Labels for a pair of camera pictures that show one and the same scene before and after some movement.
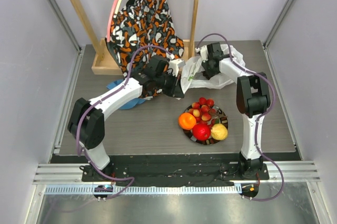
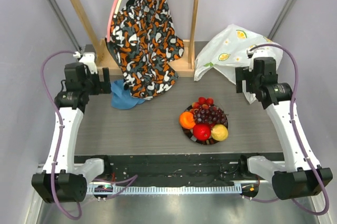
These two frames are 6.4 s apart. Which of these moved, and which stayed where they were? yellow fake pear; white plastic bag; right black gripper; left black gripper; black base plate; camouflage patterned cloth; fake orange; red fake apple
Moved: right black gripper; white plastic bag; left black gripper
Stayed: fake orange; black base plate; yellow fake pear; red fake apple; camouflage patterned cloth
